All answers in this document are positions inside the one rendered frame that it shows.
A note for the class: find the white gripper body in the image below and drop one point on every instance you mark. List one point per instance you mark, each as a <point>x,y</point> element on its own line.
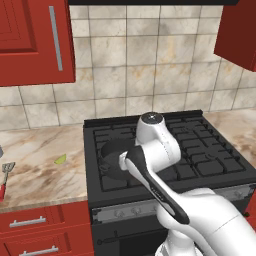
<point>123,162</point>

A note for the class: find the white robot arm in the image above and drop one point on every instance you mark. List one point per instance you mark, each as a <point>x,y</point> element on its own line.
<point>160,146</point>

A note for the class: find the dark grey pot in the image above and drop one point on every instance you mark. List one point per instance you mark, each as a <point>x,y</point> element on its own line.
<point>111,156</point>

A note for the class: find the green lemon wedge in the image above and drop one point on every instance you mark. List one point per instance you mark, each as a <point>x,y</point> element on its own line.
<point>60,160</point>

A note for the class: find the grey stove knob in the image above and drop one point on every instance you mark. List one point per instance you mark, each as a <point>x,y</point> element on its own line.
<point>117,213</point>
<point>155,208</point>
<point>238,193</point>
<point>135,211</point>

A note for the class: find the red drawer front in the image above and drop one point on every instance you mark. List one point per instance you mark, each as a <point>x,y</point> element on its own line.
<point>66,215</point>
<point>73,243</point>

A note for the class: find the black gas stove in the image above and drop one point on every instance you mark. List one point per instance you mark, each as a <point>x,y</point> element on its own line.
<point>200,150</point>

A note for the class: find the small grey round object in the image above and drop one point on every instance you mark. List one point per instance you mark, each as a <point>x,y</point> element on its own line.
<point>0,151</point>

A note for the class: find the red base cupboard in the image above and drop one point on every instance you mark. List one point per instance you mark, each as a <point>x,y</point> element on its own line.
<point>251,213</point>

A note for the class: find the black range hood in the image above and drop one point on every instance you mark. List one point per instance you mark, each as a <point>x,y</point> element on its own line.
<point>153,1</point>

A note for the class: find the red wall cupboard door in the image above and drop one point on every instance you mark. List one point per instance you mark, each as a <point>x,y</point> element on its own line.
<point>30,43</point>

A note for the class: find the red wall cupboard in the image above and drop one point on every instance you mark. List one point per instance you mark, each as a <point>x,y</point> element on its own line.
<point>238,30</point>

